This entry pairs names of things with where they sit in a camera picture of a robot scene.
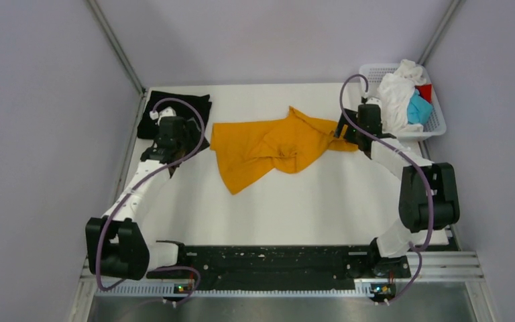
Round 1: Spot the red t shirt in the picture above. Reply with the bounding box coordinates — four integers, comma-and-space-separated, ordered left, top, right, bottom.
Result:
415, 83, 433, 104

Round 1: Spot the white plastic basket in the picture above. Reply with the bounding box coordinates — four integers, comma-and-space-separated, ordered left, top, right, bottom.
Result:
359, 62, 447, 141

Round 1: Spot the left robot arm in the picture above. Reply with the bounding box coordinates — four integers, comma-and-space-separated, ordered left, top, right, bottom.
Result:
84, 116, 205, 280

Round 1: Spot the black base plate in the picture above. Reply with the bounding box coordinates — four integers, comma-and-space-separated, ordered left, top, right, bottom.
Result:
146, 246, 411, 291

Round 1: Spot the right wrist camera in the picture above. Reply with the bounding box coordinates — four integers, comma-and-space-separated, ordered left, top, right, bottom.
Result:
361, 97, 382, 108

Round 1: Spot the orange t shirt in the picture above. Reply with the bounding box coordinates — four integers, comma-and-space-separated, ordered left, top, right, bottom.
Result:
210, 107, 358, 195

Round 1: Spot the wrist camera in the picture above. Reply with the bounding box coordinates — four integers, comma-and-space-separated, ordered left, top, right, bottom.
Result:
149, 107, 176, 122
361, 97, 382, 108

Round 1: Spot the white t shirt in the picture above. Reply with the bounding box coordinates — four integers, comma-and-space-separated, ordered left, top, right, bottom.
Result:
377, 59, 427, 133

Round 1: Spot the white slotted cable duct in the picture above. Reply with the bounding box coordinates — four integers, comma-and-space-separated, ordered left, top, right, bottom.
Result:
95, 280, 394, 299

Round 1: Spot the folded black t shirt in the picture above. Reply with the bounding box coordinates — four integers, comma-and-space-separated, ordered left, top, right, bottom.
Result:
137, 91, 212, 153

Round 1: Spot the light blue t shirt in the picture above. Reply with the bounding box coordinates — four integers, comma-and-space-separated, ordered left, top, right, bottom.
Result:
406, 89, 433, 125

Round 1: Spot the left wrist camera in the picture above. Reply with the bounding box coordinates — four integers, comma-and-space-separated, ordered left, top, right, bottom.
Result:
149, 107, 176, 122

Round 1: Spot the aluminium frame rail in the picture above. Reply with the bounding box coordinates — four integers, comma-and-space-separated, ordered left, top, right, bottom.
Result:
416, 252, 484, 282

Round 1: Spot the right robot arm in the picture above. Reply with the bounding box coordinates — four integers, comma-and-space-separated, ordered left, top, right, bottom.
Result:
335, 103, 460, 277

